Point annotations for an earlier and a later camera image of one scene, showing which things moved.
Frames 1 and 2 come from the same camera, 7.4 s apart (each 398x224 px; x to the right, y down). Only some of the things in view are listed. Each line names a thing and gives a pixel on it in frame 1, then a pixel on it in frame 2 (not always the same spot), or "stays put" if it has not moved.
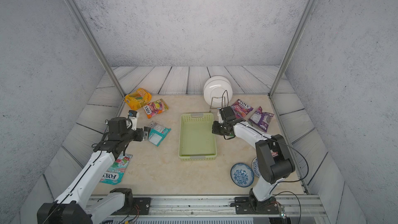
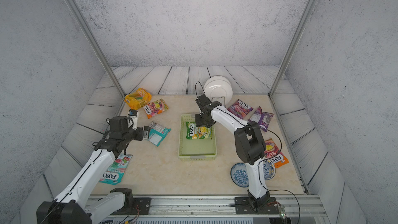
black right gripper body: [217, 126] -> [200, 121]
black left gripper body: [137, 135] stays put
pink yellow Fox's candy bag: [155, 108] stays put
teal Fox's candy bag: [158, 133] stays put
